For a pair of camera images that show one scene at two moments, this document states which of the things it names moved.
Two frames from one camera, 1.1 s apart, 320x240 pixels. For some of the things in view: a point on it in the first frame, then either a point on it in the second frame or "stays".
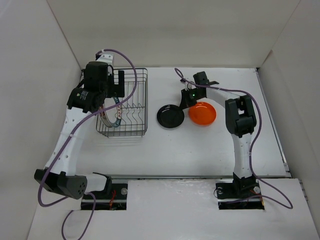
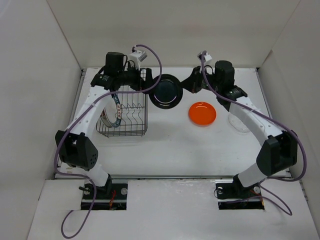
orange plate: x=202 y=114 stays
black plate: x=170 y=116 -> x=168 y=93
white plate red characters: x=104 y=117 stays
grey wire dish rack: x=134 y=122 stays
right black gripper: x=185 y=102 -> x=191 y=83
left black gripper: x=117 y=90 -> x=140 y=84
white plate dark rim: x=118 y=112 stays
